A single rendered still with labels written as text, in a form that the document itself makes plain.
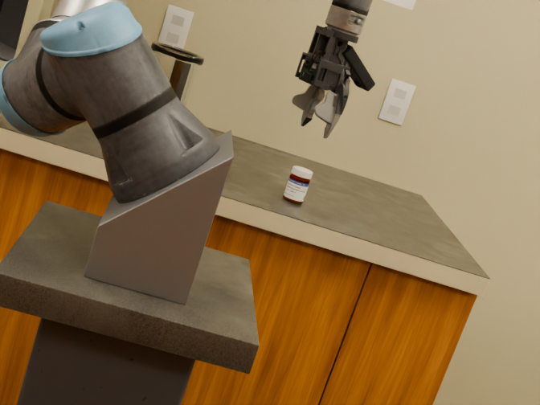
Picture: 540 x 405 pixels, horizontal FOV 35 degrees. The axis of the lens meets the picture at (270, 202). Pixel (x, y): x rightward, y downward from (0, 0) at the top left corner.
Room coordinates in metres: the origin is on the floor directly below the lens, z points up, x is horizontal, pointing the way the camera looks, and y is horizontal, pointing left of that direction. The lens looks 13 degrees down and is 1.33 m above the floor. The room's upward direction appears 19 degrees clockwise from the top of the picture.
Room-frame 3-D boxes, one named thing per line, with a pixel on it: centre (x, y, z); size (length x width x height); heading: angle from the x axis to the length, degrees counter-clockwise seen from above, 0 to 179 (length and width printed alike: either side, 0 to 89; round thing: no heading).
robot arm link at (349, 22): (1.76, -0.03, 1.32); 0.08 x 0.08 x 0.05
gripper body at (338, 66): (1.76, -0.02, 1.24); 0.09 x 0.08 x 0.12; 126
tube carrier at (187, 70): (1.74, 0.27, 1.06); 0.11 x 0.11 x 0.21
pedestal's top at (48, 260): (1.10, 0.14, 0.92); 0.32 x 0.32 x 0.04; 8
